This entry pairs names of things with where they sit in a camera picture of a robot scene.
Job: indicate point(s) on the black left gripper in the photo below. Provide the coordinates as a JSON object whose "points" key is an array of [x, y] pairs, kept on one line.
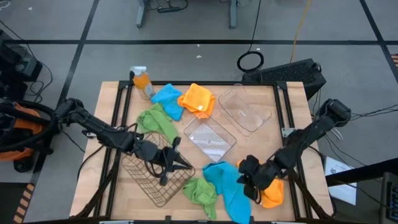
{"points": [[152, 152]]}

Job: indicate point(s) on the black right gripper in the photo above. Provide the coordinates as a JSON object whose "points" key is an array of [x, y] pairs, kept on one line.
{"points": [[267, 175]]}

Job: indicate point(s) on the blue microfiber towel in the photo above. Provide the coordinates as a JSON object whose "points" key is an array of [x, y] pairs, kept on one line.
{"points": [[168, 99], [230, 193]]}

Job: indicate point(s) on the orange microfiber towel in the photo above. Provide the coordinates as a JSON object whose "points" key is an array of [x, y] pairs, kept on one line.
{"points": [[273, 194], [197, 98]]}

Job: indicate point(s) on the green microfiber towel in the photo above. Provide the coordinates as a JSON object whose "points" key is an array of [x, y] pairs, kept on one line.
{"points": [[200, 193], [155, 121]]}

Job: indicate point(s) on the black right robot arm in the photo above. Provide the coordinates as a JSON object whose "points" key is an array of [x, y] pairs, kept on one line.
{"points": [[311, 133]]}

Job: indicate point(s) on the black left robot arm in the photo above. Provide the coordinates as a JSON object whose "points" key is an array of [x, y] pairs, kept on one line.
{"points": [[93, 124]]}

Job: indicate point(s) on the clear plastic bin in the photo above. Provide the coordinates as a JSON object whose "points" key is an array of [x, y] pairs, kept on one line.
{"points": [[245, 115], [210, 140]]}

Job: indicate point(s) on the orange liquid spray bottle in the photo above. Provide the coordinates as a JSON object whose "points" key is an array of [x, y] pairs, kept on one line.
{"points": [[143, 85]]}

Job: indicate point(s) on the white paper sheet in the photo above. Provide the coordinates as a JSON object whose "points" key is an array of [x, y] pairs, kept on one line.
{"points": [[345, 194]]}

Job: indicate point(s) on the black perforated computer case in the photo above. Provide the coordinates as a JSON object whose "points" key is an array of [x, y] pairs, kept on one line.
{"points": [[289, 73]]}

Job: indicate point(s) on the gray device with blue buttons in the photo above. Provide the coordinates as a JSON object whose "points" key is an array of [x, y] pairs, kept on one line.
{"points": [[388, 199]]}

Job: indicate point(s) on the gray desk leg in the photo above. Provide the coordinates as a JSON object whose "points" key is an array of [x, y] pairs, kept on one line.
{"points": [[233, 14], [141, 14]]}

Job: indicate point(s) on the black power strip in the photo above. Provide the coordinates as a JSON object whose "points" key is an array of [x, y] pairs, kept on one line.
{"points": [[169, 9]]}

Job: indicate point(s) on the orange and black vacuum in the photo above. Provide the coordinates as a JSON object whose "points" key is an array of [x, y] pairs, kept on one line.
{"points": [[26, 124]]}

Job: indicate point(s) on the black equipment stack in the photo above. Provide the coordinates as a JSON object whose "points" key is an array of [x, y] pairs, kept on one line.
{"points": [[18, 65]]}

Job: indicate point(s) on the silver aluminium rail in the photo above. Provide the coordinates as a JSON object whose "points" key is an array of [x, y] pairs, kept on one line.
{"points": [[116, 222], [287, 222]]}

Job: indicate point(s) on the silver metal bracket plate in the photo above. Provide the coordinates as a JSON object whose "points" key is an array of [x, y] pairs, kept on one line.
{"points": [[287, 132], [90, 134]]}

